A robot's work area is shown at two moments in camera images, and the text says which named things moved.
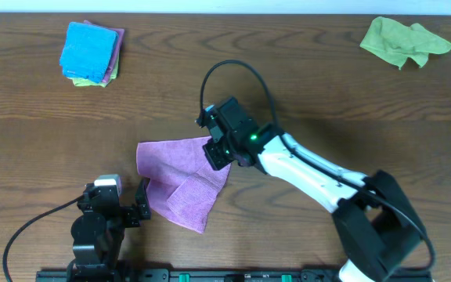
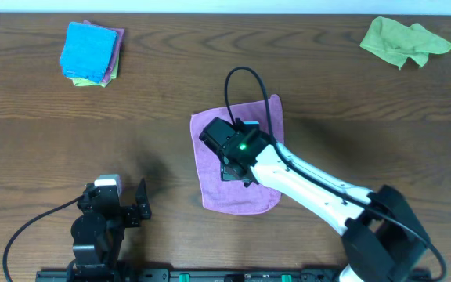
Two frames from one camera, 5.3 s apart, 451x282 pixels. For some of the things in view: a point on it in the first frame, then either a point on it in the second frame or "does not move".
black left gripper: x=132 y=214 does not move
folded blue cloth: x=88 y=51 does not move
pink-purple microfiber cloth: x=182 y=184 -> x=232 y=197
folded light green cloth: x=82 y=81 does not move
